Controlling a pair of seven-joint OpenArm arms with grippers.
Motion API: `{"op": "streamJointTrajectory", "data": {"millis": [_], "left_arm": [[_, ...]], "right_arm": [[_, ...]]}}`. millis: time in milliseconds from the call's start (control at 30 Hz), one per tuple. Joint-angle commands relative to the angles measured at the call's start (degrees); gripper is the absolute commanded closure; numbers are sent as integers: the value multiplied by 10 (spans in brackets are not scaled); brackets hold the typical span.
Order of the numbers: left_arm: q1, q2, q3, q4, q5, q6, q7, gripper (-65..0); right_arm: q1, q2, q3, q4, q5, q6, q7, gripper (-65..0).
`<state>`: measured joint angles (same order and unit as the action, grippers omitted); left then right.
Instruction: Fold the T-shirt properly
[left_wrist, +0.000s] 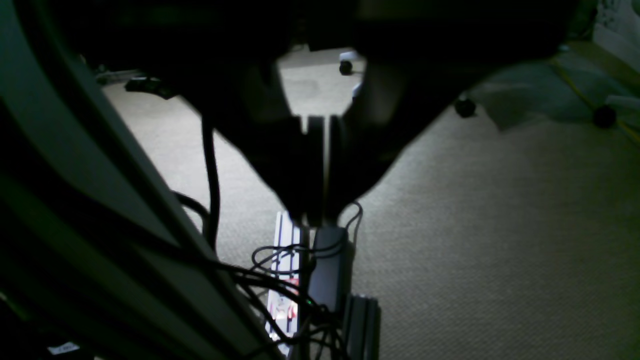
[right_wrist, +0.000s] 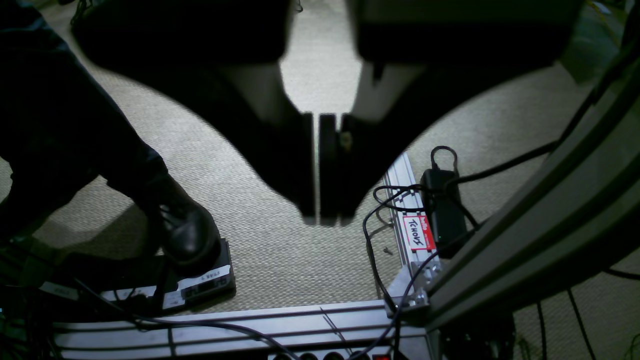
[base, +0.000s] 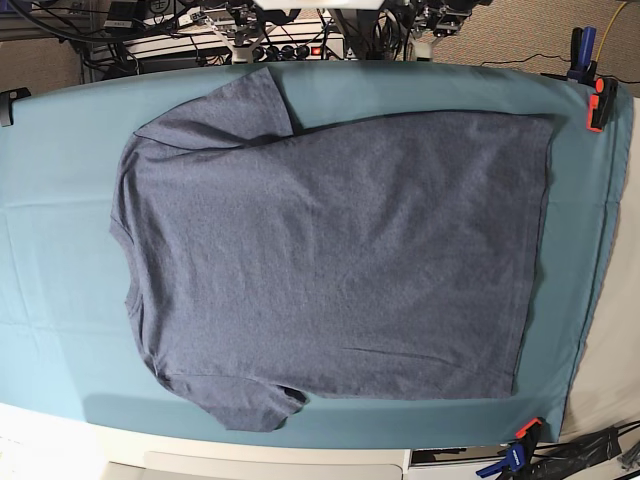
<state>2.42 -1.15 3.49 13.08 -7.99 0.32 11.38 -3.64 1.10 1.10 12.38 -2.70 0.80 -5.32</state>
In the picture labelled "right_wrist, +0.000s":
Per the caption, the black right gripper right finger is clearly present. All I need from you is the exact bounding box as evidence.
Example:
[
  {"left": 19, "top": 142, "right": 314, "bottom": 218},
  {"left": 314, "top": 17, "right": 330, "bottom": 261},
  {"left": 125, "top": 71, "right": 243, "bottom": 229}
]
[{"left": 318, "top": 0, "right": 583, "bottom": 226}]

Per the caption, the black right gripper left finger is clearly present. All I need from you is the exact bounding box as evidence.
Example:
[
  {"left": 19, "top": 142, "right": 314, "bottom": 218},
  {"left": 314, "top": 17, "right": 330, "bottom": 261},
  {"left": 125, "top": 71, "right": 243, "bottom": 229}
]
[{"left": 75, "top": 0, "right": 315, "bottom": 218}]

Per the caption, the black power adapter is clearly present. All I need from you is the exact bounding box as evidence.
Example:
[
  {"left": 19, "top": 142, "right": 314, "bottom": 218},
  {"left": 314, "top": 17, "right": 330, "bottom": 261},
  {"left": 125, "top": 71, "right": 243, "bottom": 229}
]
[{"left": 420, "top": 169, "right": 469, "bottom": 260}]

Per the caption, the red white name sticker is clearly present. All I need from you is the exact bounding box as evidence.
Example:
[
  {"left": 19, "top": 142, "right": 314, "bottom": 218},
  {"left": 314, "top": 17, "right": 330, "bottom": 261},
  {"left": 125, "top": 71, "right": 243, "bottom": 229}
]
[{"left": 402, "top": 214, "right": 437, "bottom": 252}]

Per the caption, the dark trouser leg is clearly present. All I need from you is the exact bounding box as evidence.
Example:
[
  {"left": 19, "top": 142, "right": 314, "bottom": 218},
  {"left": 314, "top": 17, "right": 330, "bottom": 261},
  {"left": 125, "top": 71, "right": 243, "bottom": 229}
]
[{"left": 0, "top": 0, "right": 170, "bottom": 239}]

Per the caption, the black leather shoe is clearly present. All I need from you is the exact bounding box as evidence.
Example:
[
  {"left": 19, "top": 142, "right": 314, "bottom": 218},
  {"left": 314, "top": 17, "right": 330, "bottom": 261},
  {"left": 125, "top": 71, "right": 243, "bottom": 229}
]
[{"left": 133, "top": 175, "right": 223, "bottom": 277}]

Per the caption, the aluminium table leg profile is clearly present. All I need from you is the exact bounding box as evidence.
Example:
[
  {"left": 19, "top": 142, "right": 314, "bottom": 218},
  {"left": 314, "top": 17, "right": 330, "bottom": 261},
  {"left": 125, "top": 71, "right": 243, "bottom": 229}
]
[{"left": 423, "top": 61, "right": 640, "bottom": 331}]

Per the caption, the black foot pedal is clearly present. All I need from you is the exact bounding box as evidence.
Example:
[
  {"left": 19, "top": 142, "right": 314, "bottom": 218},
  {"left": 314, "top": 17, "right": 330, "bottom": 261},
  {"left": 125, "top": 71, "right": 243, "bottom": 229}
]
[{"left": 38, "top": 240, "right": 236, "bottom": 317}]

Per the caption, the aluminium frame rail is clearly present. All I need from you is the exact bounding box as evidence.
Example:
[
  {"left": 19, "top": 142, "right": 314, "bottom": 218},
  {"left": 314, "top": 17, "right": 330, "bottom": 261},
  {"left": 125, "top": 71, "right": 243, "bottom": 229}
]
[{"left": 53, "top": 300, "right": 442, "bottom": 360}]

